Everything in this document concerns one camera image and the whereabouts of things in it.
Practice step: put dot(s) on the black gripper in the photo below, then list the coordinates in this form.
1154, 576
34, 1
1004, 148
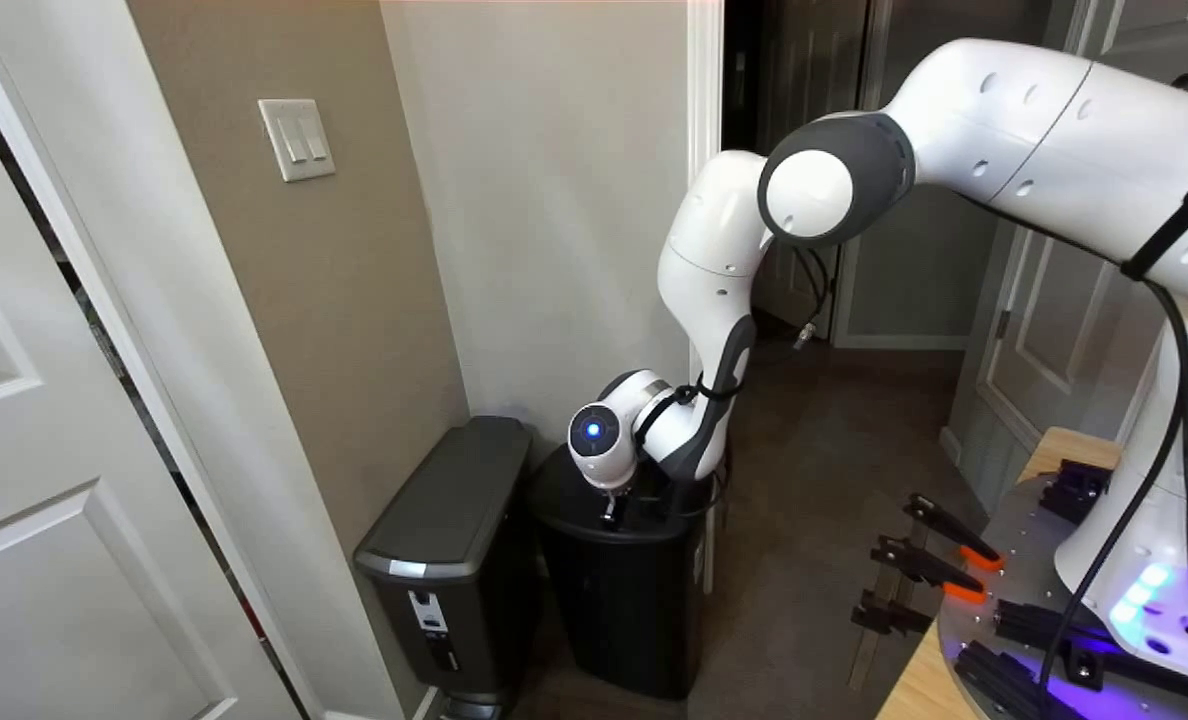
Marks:
653, 501

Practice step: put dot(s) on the black plastic trash bin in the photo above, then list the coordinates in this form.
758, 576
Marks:
631, 599

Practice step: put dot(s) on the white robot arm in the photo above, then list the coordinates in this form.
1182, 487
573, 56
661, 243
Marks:
1059, 142

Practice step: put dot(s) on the grey steel trash bin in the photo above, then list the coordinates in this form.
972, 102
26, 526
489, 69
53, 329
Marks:
452, 567

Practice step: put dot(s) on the black clamp lowest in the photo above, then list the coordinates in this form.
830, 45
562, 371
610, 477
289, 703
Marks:
885, 612

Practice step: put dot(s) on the orange black clamp lower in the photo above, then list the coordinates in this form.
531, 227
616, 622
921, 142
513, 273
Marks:
921, 567

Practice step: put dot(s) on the orange black clamp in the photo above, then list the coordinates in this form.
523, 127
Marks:
939, 518
921, 567

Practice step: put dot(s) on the orange black clamp upper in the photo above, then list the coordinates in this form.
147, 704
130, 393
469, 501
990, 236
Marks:
939, 518

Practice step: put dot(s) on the white panel door near bins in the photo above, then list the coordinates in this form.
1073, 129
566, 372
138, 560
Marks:
110, 594

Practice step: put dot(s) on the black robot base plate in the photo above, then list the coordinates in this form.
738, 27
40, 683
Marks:
1015, 654

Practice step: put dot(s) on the grey hallway door with handle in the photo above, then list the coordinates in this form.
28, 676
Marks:
1063, 336

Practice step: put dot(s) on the white wall light switch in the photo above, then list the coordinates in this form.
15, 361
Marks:
299, 138

